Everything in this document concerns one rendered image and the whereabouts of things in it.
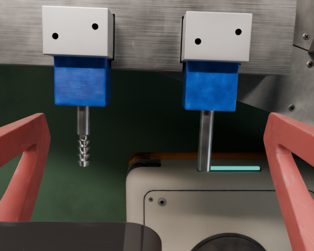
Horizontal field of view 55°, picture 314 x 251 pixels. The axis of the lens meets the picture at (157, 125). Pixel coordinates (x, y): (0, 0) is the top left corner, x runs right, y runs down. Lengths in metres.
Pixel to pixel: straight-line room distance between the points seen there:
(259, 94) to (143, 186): 0.62
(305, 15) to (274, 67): 0.09
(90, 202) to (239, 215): 0.58
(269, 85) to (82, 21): 0.20
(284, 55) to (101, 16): 0.15
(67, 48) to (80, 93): 0.04
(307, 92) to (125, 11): 0.20
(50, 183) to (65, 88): 1.01
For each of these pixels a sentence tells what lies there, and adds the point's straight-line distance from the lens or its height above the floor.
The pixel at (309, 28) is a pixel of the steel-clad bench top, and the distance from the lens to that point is 0.36.
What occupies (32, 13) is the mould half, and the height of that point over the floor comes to 0.86.
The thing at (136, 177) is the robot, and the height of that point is 0.27.
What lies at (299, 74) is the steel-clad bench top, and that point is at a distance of 0.35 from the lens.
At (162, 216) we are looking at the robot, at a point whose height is 0.28.
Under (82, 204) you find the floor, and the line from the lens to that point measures 1.25.
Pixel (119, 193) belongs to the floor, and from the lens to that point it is 1.21.
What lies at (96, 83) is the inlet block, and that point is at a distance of 0.25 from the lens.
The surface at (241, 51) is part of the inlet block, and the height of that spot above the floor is 0.88.
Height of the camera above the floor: 1.12
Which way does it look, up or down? 81 degrees down
